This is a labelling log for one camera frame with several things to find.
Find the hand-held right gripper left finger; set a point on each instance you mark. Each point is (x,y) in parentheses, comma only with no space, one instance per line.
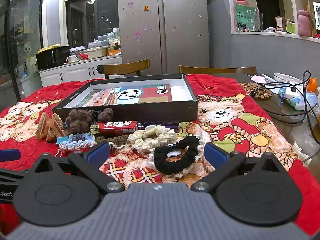
(98,152)

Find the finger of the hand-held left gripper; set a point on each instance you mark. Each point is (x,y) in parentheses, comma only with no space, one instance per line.
(12,175)
(10,155)

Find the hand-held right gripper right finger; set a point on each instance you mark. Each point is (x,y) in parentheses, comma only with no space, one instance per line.
(215,152)

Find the red snack bar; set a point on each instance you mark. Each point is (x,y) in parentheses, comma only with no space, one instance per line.
(112,127)

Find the brown fuzzy hair clip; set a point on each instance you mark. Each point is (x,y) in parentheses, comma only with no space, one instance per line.
(80,120)

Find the shallow black cardboard box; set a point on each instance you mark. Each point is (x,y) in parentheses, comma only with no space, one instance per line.
(125,112)

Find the brown scrunchie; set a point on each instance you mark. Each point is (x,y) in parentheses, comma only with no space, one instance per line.
(112,140)

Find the blue scrunchie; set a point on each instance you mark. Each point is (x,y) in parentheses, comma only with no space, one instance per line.
(77,141)

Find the red bear printed blanket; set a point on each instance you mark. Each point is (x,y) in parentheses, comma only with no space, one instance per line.
(237,120)

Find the tan triangular snack packet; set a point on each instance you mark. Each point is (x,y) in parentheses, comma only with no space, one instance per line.
(42,127)
(56,128)

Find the cream scrunchie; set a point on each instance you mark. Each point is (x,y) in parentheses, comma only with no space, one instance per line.
(145,140)

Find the black scrunchie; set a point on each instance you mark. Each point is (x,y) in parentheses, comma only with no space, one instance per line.
(165,165)

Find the purple snack bar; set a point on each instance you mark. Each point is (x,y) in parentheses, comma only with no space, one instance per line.
(160,126)

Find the colourful picture book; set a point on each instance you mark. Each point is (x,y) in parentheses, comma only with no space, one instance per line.
(130,95)

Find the brown woven trivet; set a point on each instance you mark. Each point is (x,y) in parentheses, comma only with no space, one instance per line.
(257,91)

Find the wooden chair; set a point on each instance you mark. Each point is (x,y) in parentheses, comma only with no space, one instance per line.
(127,66)
(217,69)

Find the black ruffled cloth piece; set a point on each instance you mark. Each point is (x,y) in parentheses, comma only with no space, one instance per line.
(100,69)

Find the white kitchen cabinet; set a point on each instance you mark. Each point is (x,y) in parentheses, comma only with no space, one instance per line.
(75,72)

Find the pink tissue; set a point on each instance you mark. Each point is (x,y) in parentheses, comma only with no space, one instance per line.
(260,78)

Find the white charger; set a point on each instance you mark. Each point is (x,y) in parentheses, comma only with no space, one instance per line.
(290,92)

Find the blue white plastic bag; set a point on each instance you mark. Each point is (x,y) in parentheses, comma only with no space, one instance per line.
(297,102)

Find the white mug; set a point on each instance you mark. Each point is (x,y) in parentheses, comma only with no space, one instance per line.
(72,58)

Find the beige plastic basin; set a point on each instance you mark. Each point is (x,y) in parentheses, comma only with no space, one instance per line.
(96,52)

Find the orange flat box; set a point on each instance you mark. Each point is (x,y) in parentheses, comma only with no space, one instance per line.
(114,52)

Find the white bowl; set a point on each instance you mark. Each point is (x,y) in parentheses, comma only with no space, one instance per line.
(287,77)

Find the black microwave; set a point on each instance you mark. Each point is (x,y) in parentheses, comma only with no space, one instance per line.
(50,58)

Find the cartoon door sticker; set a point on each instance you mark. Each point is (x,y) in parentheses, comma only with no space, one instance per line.
(28,50)

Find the clear storage containers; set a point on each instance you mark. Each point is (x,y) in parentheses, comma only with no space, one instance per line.
(102,38)

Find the tray of gold chocolates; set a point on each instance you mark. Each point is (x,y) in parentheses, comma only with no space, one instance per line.
(48,48)

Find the printed plastic bag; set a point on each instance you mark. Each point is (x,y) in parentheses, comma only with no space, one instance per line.
(113,37)

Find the orange toy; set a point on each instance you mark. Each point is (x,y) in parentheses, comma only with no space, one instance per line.
(312,83)

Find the sliding glass door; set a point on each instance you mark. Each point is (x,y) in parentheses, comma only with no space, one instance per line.
(22,30)

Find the white shelf unit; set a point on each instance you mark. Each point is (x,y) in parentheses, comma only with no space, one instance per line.
(275,36)

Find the silver double door refrigerator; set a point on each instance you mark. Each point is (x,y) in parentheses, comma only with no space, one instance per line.
(162,30)

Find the dark kitchen window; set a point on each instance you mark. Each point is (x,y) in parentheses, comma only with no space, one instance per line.
(85,17)

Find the green printed bag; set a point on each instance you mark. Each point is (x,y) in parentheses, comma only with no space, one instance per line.
(245,17)

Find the clear glass vase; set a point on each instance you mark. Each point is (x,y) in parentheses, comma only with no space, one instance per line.
(260,21)

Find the pink bottle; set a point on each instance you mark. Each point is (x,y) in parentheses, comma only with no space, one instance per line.
(303,23)

